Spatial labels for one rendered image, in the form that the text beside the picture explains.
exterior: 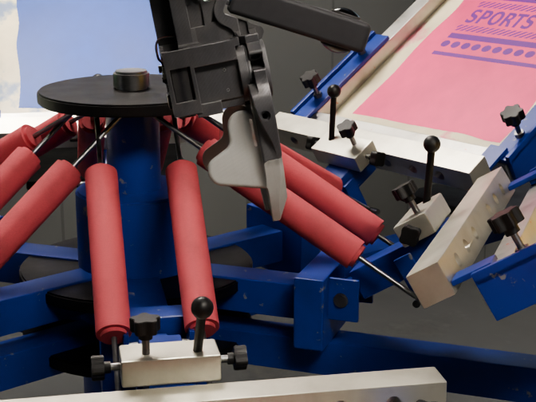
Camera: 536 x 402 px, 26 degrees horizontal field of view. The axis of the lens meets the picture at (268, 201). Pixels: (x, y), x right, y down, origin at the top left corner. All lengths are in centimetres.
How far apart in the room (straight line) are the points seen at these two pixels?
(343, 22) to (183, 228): 84
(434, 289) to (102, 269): 47
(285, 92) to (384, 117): 239
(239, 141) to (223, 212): 396
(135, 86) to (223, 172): 101
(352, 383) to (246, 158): 61
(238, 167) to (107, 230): 80
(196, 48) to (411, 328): 367
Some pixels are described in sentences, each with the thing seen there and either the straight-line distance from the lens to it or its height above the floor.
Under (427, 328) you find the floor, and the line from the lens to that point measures 454.
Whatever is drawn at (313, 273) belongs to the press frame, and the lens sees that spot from 185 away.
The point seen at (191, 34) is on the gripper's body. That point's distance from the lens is 93.
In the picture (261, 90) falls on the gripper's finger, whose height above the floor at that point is 149.
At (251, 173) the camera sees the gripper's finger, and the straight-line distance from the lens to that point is 92.
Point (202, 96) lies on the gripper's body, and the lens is 92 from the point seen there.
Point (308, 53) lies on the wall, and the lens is 491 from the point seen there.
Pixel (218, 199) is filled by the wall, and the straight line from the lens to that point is 486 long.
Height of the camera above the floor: 164
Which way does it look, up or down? 15 degrees down
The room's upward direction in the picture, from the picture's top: straight up
